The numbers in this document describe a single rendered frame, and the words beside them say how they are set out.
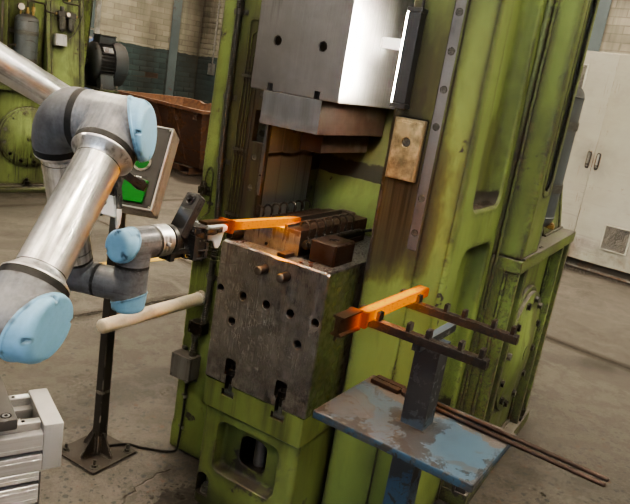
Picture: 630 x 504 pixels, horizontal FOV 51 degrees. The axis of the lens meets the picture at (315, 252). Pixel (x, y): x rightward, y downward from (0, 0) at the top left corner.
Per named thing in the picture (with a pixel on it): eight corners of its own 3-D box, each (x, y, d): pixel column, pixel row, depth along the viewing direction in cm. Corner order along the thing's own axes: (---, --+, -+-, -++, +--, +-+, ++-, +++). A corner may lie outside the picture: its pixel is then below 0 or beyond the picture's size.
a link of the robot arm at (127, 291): (105, 299, 155) (109, 253, 153) (150, 308, 154) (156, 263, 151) (88, 308, 147) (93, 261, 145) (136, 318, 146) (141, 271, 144)
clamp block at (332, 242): (332, 268, 188) (336, 246, 186) (307, 260, 192) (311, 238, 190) (352, 262, 198) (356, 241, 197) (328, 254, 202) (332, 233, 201)
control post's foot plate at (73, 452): (93, 477, 227) (95, 454, 225) (51, 451, 237) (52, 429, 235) (140, 453, 245) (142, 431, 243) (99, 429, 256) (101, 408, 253)
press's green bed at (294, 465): (280, 555, 205) (303, 419, 193) (189, 501, 223) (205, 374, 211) (362, 479, 252) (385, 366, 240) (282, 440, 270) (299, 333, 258)
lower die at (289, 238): (297, 257, 194) (301, 228, 192) (243, 239, 203) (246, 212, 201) (363, 239, 229) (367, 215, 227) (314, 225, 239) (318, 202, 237)
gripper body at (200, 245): (186, 250, 168) (151, 256, 158) (190, 217, 166) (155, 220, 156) (209, 258, 165) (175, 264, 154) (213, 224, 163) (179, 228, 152)
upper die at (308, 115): (316, 135, 185) (322, 100, 183) (259, 122, 194) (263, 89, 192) (382, 136, 220) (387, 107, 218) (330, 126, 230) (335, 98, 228)
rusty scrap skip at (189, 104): (193, 182, 794) (201, 110, 773) (106, 152, 910) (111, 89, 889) (265, 181, 884) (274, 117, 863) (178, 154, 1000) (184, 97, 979)
